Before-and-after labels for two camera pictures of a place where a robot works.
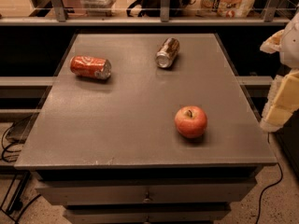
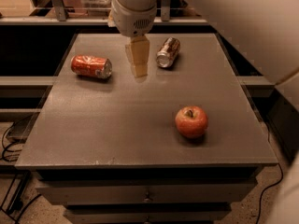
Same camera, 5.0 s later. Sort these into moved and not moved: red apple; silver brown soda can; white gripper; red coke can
Moved: white gripper
Not moved: red apple; silver brown soda can; red coke can
